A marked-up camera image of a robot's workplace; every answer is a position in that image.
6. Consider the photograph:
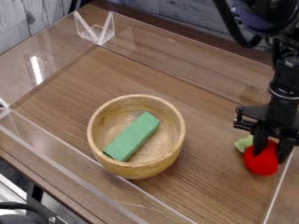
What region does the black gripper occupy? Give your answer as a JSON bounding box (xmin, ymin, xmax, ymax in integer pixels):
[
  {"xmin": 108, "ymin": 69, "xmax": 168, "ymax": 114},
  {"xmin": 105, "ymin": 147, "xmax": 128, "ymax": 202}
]
[{"xmin": 234, "ymin": 96, "xmax": 299, "ymax": 163}]

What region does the red plush strawberry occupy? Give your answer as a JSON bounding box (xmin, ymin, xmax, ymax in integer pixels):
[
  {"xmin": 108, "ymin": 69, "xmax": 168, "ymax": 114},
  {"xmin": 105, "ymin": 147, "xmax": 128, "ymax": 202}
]
[{"xmin": 235, "ymin": 135, "xmax": 279, "ymax": 176}]

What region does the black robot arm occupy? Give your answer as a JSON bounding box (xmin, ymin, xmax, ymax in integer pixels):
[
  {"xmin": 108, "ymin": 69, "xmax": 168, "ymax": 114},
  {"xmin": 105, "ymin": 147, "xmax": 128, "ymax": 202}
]
[{"xmin": 212, "ymin": 0, "xmax": 299, "ymax": 163}]

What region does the wooden bowl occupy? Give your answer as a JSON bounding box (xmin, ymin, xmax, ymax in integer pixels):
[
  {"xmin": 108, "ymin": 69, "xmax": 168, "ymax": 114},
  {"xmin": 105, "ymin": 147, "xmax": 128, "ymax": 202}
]
[{"xmin": 87, "ymin": 94, "xmax": 186, "ymax": 179}]

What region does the green rectangular block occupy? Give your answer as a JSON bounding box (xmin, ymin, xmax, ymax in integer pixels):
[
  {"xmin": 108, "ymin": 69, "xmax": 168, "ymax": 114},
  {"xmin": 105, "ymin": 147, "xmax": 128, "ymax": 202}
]
[{"xmin": 103, "ymin": 112, "xmax": 160, "ymax": 162}]

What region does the clear acrylic corner bracket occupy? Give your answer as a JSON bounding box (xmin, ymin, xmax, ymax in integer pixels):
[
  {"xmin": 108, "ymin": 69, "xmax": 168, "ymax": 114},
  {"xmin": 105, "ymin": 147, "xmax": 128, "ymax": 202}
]
[{"xmin": 73, "ymin": 10, "xmax": 116, "ymax": 46}]

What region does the black table frame bracket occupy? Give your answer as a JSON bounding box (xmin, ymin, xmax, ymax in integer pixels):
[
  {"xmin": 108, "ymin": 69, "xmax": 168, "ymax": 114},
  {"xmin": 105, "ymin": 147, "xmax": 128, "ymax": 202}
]
[{"xmin": 27, "ymin": 183, "xmax": 88, "ymax": 224}]

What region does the clear acrylic tray wall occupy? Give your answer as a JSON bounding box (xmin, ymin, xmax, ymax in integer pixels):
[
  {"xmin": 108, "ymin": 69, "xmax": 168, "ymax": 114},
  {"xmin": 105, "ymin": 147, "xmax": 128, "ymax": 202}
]
[{"xmin": 0, "ymin": 100, "xmax": 195, "ymax": 224}]

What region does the black cable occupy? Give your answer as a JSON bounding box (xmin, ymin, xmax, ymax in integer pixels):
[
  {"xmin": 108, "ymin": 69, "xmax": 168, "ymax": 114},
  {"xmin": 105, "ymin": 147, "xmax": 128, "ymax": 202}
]
[{"xmin": 0, "ymin": 201, "xmax": 45, "ymax": 224}]

